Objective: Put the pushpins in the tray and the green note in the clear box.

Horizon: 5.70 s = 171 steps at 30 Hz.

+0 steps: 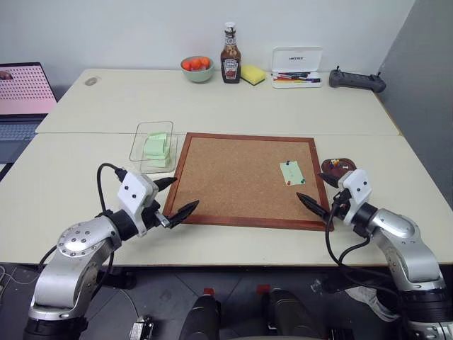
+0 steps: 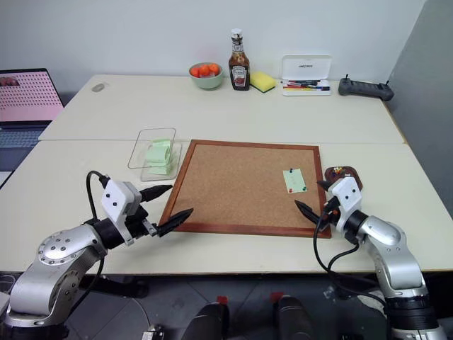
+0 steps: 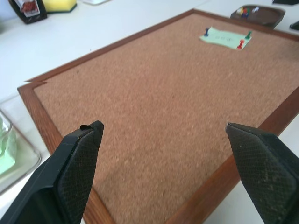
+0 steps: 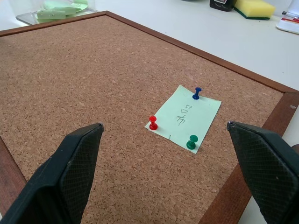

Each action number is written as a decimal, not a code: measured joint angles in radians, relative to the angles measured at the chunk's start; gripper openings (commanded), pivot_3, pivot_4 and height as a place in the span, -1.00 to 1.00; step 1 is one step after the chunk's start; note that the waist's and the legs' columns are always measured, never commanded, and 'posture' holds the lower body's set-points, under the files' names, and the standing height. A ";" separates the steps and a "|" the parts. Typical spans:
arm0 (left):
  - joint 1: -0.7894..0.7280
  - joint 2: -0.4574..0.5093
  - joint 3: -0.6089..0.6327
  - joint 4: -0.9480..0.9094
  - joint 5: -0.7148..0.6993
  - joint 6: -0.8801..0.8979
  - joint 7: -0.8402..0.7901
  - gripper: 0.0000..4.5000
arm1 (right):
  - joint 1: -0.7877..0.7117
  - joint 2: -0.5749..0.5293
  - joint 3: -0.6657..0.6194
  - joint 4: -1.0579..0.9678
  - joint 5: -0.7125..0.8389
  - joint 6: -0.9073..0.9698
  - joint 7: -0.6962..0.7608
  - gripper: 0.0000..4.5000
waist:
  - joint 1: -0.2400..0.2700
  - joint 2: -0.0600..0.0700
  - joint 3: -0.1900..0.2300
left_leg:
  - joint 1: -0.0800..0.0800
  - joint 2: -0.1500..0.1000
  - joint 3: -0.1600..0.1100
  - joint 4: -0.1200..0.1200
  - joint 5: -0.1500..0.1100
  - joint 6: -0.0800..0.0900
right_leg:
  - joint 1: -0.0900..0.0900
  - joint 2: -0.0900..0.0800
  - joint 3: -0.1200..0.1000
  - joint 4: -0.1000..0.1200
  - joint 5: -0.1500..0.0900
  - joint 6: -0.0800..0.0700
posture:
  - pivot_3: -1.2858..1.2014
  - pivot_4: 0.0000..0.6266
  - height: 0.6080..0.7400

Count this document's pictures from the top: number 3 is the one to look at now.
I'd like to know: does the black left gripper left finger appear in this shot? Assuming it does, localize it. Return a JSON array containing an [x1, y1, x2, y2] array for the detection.
[[0, 120, 105, 224]]

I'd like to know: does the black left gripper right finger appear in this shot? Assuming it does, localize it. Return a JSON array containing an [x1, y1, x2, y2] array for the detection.
[[225, 122, 299, 224]]

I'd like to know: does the wood-framed cork board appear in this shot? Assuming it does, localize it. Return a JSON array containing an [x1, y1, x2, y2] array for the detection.
[[17, 8, 299, 224]]

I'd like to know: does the light green paper note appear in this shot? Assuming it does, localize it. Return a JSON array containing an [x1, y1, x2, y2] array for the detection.
[[199, 26, 253, 51]]

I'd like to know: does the clear glass container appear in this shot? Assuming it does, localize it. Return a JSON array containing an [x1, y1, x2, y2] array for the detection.
[[0, 98, 43, 196]]

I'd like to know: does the dark brown round tray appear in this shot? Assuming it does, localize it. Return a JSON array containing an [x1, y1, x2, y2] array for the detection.
[[230, 4, 287, 29]]

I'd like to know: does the yellow green sponge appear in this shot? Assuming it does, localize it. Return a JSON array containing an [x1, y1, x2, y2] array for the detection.
[[42, 0, 78, 14]]

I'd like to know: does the white tray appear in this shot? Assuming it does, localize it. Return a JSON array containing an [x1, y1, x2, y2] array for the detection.
[[80, 0, 113, 6]]

